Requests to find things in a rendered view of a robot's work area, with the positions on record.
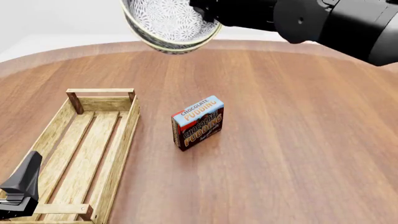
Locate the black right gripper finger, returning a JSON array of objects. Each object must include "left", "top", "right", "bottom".
[{"left": 189, "top": 0, "right": 220, "bottom": 24}]

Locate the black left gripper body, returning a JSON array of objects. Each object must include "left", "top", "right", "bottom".
[{"left": 0, "top": 192, "right": 40, "bottom": 220}]

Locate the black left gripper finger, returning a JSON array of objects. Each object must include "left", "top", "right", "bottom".
[{"left": 0, "top": 150, "right": 44, "bottom": 204}]

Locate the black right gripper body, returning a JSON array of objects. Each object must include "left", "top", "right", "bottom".
[{"left": 213, "top": 0, "right": 278, "bottom": 32}]

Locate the grey white patterned bowl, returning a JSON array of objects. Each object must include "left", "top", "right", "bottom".
[
  {"left": 123, "top": 10, "right": 220, "bottom": 55},
  {"left": 120, "top": 0, "right": 223, "bottom": 50}
]

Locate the wooden slat tray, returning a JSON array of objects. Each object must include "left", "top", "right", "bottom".
[{"left": 0, "top": 88, "right": 141, "bottom": 224}]

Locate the chocolate pudding box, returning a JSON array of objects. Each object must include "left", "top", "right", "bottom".
[{"left": 170, "top": 95, "right": 225, "bottom": 152}]

